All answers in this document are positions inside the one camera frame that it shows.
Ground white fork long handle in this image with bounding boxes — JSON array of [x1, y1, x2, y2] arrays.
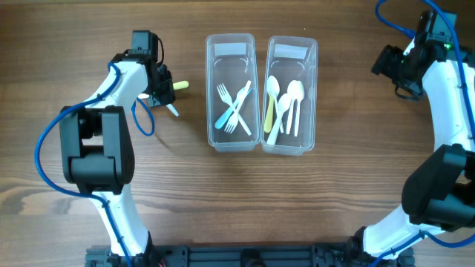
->
[[138, 93, 179, 116]]

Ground yellow plastic fork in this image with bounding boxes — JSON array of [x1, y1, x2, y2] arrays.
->
[[173, 81, 189, 90]]

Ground white plastic fork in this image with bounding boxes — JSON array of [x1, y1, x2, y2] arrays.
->
[[216, 83, 253, 136]]

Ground light blue plastic fork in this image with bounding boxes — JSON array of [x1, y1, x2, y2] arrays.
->
[[214, 88, 246, 129]]

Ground cream plastic fork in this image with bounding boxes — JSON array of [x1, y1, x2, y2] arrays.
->
[[225, 80, 252, 136]]

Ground white plastic spoon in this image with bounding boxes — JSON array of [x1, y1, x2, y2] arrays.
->
[[267, 93, 290, 145], [294, 81, 305, 136], [266, 76, 280, 111], [286, 80, 298, 134]]

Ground yellow plastic spoon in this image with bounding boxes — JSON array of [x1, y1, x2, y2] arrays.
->
[[263, 95, 274, 134]]

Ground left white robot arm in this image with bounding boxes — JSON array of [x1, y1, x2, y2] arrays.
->
[[59, 49, 174, 266]]

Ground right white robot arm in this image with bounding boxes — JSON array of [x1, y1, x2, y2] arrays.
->
[[347, 32, 474, 266]]

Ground left clear plastic container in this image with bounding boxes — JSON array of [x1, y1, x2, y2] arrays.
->
[[206, 33, 261, 152]]

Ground clear plastic container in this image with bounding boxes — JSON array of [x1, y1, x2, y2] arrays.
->
[[206, 33, 261, 152], [261, 36, 318, 155]]

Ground right clear plastic container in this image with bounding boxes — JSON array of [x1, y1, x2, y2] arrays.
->
[[261, 36, 318, 155]]

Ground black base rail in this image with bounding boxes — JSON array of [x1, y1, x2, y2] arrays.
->
[[85, 243, 415, 267]]

